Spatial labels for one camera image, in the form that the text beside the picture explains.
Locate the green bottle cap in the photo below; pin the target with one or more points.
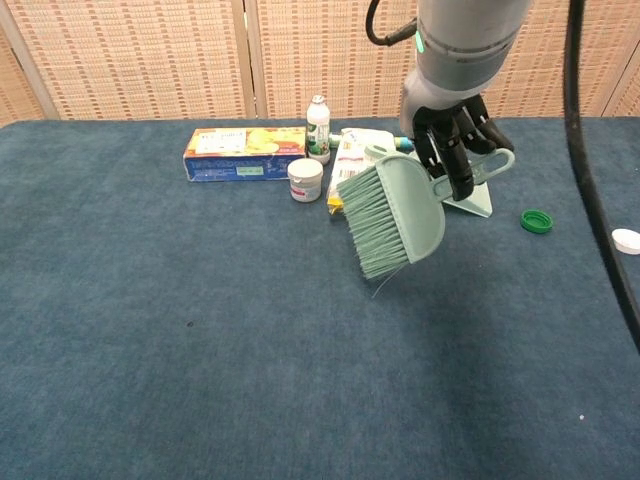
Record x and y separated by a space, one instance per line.
537 221

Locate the small white green bottle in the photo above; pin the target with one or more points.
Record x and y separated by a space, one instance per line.
318 130

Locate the green plastic dustpan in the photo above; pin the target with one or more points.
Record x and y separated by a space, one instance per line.
475 202

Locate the blue felt table cover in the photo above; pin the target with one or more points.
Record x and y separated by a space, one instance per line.
200 325

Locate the teal green water pump toy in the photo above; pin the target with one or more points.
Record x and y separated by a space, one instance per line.
404 144

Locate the small white plastic jar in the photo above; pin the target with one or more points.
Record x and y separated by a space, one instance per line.
305 182

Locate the white lid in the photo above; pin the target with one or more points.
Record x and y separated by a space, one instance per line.
629 241

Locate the white and yellow snack bag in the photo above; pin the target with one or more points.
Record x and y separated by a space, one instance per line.
350 160

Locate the orange and blue cookie box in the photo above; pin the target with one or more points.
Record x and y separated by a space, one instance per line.
240 150

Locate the woven bamboo screen panel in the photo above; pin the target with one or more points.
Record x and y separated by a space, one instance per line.
330 55
17 90
545 75
135 55
627 97

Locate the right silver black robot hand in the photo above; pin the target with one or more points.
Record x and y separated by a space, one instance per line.
450 135

